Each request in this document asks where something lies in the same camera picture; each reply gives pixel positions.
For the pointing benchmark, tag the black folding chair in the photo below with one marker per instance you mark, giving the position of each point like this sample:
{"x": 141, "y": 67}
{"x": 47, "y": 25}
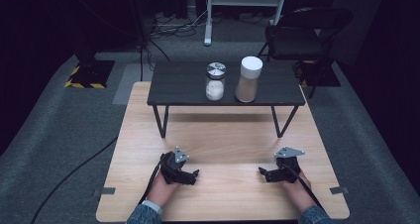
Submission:
{"x": 297, "y": 40}

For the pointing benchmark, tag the gray tape strip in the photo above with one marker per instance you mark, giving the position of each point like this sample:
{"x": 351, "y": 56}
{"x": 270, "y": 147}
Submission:
{"x": 107, "y": 191}
{"x": 339, "y": 190}

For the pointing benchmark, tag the person's left hand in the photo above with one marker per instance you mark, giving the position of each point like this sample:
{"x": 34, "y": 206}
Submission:
{"x": 161, "y": 191}

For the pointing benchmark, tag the white lid seasoning jar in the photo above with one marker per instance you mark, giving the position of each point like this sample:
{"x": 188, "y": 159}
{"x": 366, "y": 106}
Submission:
{"x": 248, "y": 82}

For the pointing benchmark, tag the small black shelf table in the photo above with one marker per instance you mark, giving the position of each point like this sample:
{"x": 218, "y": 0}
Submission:
{"x": 185, "y": 83}

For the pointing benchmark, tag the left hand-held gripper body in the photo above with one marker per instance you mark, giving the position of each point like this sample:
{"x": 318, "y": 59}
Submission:
{"x": 171, "y": 168}

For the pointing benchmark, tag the black stand base hazard tape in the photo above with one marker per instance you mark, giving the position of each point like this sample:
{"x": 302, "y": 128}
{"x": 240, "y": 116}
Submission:
{"x": 92, "y": 73}

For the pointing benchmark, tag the glass jar with metal lid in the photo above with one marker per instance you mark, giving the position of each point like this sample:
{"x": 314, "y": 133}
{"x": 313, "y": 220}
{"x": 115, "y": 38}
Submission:
{"x": 215, "y": 85}

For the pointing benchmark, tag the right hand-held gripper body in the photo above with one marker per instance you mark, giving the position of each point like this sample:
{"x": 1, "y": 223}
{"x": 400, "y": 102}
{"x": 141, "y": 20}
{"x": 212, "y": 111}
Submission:
{"x": 288, "y": 169}

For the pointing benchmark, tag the person's right hand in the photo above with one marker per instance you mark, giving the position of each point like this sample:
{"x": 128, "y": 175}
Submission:
{"x": 300, "y": 192}

